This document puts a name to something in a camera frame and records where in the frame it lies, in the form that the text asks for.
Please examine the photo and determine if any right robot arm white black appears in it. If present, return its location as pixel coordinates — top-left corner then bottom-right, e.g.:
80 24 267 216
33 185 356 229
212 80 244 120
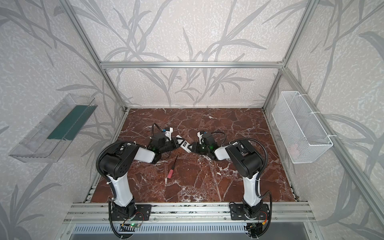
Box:
187 131 268 220

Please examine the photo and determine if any black corrugated cable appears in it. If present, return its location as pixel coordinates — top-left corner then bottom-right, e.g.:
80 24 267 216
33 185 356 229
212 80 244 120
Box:
229 137 269 181
95 140 139 181

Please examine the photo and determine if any right black corrugated cable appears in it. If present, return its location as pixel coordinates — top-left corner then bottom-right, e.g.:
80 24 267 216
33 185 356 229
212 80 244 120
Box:
229 137 269 181

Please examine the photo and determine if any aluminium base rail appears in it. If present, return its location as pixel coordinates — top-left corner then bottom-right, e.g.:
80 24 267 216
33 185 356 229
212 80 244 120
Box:
63 202 316 224

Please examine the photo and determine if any aluminium frame crossbar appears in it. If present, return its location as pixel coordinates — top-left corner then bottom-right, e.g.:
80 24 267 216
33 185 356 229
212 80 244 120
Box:
99 62 283 69

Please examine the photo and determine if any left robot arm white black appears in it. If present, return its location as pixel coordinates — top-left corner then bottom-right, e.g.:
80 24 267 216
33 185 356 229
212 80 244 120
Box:
96 133 185 221

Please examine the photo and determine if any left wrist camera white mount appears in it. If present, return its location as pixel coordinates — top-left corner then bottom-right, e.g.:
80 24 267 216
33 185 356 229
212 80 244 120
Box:
162 127 174 141

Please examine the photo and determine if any red white remote control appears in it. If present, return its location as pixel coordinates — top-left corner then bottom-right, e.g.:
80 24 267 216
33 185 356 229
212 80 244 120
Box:
176 135 191 153

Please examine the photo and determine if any pink handled screwdriver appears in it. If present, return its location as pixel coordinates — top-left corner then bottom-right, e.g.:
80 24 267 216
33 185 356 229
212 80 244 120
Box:
167 156 178 179

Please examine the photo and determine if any left black corrugated cable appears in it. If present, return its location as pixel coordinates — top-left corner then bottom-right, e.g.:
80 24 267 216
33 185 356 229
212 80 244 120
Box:
95 140 139 181

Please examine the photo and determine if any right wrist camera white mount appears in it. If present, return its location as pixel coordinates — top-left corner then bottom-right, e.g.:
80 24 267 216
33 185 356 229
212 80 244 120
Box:
197 131 207 144

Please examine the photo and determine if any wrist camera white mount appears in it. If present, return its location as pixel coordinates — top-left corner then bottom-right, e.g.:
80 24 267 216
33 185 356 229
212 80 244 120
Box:
162 127 174 141
197 131 207 144

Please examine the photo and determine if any white wire mesh basket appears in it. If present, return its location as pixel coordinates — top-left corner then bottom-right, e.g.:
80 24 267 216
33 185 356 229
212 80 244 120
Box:
272 91 333 164

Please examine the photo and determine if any clear plastic wall bin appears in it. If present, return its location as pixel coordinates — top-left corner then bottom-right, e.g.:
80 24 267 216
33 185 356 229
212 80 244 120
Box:
9 94 98 163

